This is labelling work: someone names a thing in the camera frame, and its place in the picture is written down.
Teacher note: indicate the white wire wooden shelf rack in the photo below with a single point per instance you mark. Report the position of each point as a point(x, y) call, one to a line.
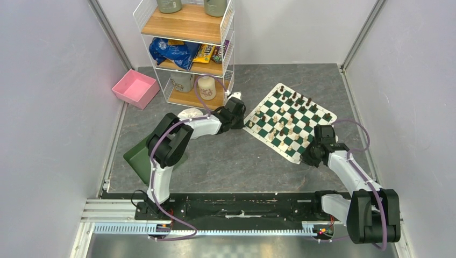
point(190, 24)

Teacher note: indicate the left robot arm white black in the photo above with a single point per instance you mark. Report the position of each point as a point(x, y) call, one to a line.
point(154, 158)

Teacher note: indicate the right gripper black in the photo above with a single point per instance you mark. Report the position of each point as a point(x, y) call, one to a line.
point(306, 158)

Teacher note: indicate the grey-green jar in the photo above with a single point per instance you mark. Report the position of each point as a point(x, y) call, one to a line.
point(215, 8)
point(169, 6)

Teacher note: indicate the pink plastic bin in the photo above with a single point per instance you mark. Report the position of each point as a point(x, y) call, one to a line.
point(136, 89)

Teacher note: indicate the grey-green jar left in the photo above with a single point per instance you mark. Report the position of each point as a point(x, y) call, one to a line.
point(169, 6)

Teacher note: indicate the blue snack bag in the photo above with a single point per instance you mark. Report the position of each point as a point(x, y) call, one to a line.
point(180, 53)

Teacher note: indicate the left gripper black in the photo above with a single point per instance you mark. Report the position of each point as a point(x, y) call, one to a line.
point(240, 125)

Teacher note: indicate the green plastic bin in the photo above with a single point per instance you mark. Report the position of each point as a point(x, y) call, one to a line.
point(138, 159)

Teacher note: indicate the grey-green jar right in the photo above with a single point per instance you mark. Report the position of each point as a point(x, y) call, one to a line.
point(215, 8)

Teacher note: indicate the green white chess board mat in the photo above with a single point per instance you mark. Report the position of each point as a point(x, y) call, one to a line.
point(284, 121)

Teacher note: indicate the white wrapped paper roll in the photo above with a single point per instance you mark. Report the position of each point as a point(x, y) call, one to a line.
point(190, 113)

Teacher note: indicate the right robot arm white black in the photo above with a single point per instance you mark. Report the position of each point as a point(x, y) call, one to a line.
point(372, 213)

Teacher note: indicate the purple snack packet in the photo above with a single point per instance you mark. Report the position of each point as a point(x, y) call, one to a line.
point(219, 52)

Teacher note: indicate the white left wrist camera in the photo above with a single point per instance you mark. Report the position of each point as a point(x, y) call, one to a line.
point(236, 95)

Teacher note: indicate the yellow candy bag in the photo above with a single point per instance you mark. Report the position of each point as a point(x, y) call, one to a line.
point(204, 53)

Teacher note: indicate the white slotted cable duct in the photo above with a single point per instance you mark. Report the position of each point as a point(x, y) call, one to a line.
point(307, 230)

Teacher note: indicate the grey patterned mug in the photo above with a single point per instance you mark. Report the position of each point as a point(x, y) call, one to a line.
point(182, 82)

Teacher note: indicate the cream bottle pink lettering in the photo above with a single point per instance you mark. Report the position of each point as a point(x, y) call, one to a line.
point(207, 87)

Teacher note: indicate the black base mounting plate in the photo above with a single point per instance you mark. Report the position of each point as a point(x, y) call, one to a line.
point(240, 211)

